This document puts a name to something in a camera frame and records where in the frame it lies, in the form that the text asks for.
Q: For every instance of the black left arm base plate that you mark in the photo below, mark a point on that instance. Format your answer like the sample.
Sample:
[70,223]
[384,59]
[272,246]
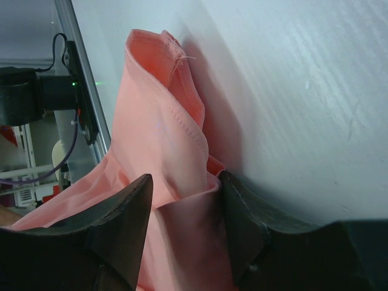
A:
[86,114]

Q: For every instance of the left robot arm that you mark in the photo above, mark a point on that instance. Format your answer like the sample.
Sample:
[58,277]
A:
[25,96]

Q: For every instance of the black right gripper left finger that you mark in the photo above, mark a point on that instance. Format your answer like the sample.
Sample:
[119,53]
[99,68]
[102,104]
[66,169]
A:
[99,248]

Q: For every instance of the pink skirt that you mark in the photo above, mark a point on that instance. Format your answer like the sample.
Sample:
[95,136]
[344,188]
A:
[157,129]

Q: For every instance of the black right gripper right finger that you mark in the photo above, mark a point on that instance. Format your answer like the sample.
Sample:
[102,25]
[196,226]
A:
[271,250]

